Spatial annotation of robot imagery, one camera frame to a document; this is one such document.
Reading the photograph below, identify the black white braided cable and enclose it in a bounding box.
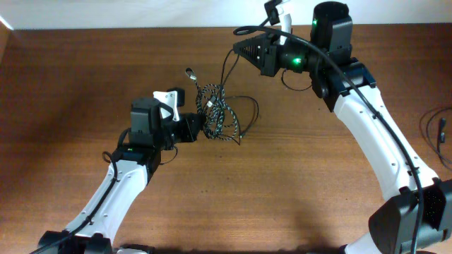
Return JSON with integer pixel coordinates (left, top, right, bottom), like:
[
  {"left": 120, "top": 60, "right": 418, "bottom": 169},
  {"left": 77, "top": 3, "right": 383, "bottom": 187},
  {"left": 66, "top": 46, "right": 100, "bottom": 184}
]
[{"left": 184, "top": 67, "right": 239, "bottom": 142}]

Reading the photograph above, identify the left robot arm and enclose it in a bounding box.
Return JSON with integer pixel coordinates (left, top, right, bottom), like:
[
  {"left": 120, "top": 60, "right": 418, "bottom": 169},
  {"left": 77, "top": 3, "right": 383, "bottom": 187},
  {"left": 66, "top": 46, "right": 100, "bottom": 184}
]
[{"left": 36, "top": 98, "right": 206, "bottom": 253}]

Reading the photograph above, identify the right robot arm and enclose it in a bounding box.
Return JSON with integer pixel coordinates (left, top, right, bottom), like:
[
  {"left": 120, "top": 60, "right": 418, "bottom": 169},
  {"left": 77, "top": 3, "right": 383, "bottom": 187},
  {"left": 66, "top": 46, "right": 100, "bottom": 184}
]
[{"left": 233, "top": 1, "right": 451, "bottom": 254}]

